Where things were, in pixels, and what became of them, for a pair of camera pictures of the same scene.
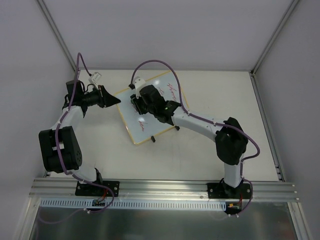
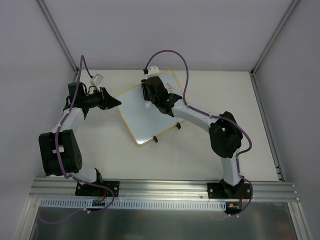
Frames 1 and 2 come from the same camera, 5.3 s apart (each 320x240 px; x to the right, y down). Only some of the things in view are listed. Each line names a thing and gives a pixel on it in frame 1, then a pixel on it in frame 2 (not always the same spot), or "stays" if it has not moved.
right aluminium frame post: [252, 74] stays
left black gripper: [101, 96] stays
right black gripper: [137, 104] -> [145, 90]
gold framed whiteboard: [142, 126] stays
